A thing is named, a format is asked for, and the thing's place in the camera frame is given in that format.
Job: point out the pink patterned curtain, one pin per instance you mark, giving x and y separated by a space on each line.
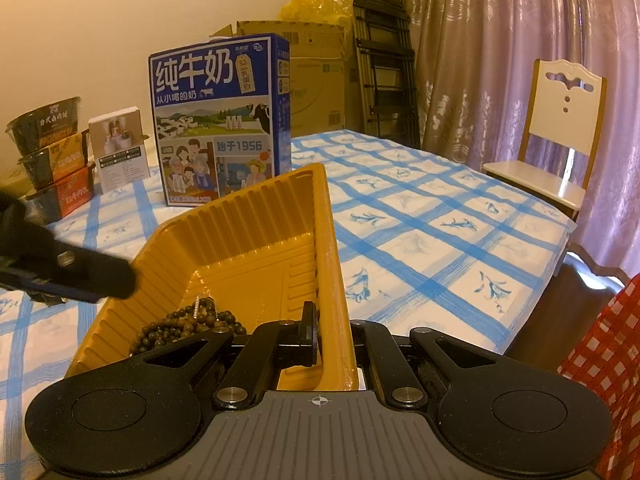
500 35

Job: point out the pile of beaded jewelry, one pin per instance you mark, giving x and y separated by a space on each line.
185 322

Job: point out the yellow plastic bag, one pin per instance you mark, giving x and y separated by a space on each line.
317 7

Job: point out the flat brown cardboard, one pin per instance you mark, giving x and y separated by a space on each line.
10 177

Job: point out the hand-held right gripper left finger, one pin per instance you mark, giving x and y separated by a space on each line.
309 335

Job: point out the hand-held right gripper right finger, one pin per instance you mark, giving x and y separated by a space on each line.
367 340

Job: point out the yellow plastic tray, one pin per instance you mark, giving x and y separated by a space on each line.
240 245

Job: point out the white wooden chair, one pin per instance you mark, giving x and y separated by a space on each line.
565 120

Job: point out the red checkered cloth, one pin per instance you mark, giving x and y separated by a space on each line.
610 360

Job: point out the small white photo box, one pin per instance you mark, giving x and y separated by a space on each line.
120 150

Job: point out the folding step ladder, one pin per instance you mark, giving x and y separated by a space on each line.
385 50

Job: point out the brown cardboard box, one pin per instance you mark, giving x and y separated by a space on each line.
315 80

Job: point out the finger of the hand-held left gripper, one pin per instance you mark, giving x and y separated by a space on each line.
95 272
45 285

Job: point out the black instant food bowl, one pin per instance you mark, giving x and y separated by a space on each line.
45 122

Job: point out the blue milk carton box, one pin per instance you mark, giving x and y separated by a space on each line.
210 125

